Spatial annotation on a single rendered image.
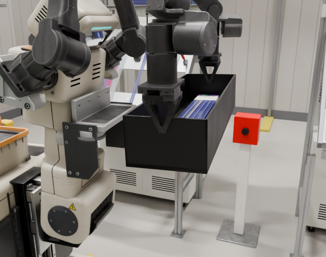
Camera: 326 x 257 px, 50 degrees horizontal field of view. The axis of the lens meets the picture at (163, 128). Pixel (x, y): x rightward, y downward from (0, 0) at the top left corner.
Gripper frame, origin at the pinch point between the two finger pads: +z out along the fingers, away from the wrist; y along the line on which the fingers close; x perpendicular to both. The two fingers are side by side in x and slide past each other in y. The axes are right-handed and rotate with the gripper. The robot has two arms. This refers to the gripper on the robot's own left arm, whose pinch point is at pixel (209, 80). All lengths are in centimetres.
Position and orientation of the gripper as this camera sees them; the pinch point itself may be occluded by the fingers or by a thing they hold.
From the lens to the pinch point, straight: 122.6
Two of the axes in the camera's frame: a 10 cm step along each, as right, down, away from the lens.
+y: 2.8, -3.0, 9.1
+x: -9.6, -0.7, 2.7
